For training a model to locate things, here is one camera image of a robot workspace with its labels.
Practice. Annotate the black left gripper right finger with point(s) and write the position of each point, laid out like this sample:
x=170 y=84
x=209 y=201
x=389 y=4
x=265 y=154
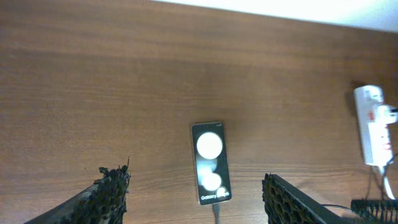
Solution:
x=286 y=204

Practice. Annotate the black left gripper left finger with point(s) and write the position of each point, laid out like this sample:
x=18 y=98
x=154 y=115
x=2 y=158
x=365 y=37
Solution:
x=102 y=202

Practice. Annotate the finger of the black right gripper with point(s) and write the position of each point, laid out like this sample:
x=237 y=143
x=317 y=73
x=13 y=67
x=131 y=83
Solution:
x=379 y=211

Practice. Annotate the black Samsung Galaxy smartphone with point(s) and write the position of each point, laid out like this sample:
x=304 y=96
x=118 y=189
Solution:
x=211 y=163

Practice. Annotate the white USB charger plug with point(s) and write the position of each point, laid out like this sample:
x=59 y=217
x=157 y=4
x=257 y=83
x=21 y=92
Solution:
x=386 y=114

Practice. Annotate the white power strip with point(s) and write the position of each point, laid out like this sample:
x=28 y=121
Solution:
x=375 y=138

